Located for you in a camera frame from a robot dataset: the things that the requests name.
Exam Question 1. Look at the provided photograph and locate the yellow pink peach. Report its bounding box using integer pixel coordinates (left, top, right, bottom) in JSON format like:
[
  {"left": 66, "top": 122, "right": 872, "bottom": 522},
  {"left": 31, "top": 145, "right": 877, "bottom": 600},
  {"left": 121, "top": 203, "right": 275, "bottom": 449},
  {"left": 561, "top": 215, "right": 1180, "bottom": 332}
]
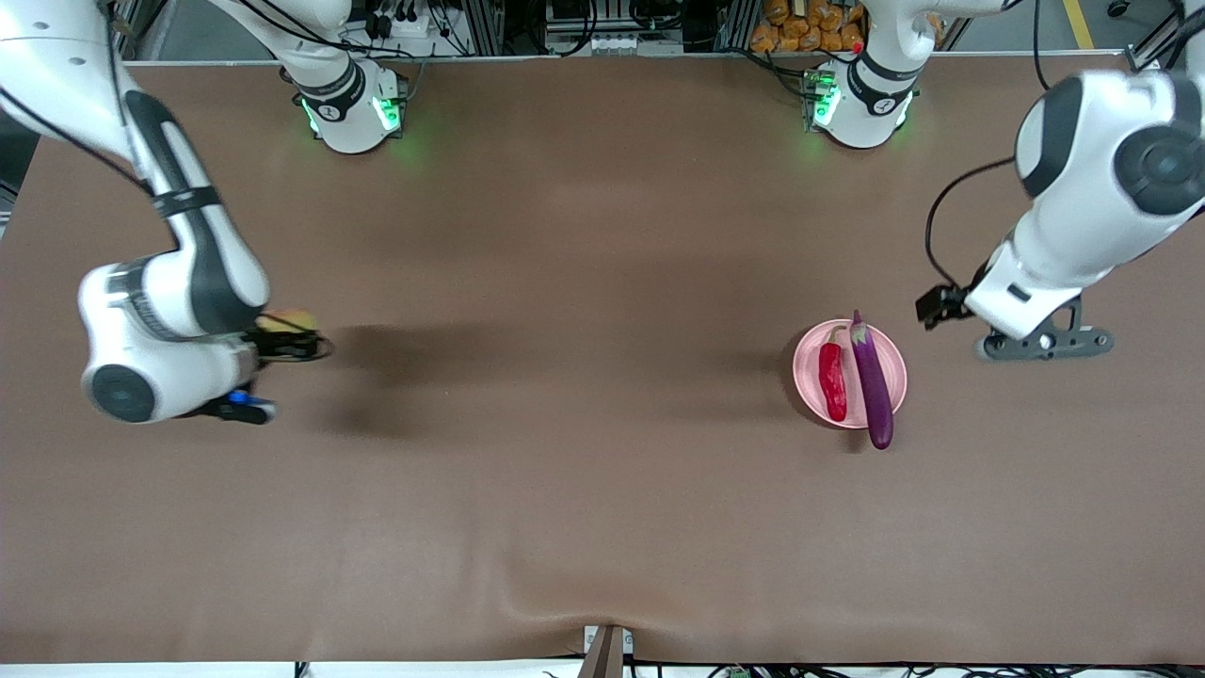
[{"left": 255, "top": 310, "right": 317, "bottom": 337}]

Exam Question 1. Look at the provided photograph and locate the purple eggplant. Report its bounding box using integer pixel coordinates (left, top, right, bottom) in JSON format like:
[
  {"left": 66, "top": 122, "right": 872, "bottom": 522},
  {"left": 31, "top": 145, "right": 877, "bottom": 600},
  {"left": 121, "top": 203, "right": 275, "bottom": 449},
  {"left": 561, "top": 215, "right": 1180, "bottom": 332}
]
[{"left": 850, "top": 309, "right": 895, "bottom": 451}]

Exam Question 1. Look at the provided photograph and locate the red chili pepper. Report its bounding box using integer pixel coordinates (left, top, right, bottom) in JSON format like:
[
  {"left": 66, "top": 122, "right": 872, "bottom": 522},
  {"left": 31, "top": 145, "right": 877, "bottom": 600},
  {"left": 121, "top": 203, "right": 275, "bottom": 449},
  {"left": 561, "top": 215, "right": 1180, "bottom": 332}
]
[{"left": 818, "top": 325, "right": 849, "bottom": 423}]

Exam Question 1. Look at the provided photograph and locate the pink round plate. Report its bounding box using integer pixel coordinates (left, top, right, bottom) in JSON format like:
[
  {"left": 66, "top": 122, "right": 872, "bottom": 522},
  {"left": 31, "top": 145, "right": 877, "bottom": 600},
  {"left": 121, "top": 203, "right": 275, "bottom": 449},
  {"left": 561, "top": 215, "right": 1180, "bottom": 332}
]
[{"left": 792, "top": 318, "right": 908, "bottom": 430}]

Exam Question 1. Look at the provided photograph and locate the pile of orange toy food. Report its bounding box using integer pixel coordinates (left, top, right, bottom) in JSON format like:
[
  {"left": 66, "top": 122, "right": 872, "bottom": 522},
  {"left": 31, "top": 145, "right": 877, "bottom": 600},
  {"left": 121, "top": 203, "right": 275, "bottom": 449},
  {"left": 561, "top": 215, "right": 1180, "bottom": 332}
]
[{"left": 750, "top": 0, "right": 865, "bottom": 54}]

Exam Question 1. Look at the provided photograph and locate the white power strip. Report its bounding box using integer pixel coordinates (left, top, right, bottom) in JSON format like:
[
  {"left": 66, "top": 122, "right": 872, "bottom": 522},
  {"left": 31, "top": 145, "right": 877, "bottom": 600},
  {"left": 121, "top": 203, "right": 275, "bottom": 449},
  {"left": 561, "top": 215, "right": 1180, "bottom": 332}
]
[{"left": 372, "top": 8, "right": 434, "bottom": 40}]

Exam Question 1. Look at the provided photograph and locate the brown table mat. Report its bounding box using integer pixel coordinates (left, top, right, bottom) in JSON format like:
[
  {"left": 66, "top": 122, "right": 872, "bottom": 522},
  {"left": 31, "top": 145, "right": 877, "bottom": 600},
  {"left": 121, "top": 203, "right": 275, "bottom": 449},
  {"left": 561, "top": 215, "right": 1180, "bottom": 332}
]
[{"left": 0, "top": 52, "right": 1205, "bottom": 665}]

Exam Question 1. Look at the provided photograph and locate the aluminium frame post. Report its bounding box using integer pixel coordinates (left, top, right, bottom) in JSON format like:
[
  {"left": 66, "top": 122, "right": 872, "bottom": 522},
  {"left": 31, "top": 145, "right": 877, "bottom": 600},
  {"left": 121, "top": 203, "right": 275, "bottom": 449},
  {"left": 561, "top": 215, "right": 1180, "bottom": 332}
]
[{"left": 1125, "top": 0, "right": 1205, "bottom": 76}]

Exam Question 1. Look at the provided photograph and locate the metal table edge bracket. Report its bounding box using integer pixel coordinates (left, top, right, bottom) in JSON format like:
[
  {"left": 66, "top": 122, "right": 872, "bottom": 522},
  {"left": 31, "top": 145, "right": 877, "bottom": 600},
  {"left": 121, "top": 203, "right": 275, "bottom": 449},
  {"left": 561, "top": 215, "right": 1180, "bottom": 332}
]
[{"left": 582, "top": 623, "right": 635, "bottom": 678}]

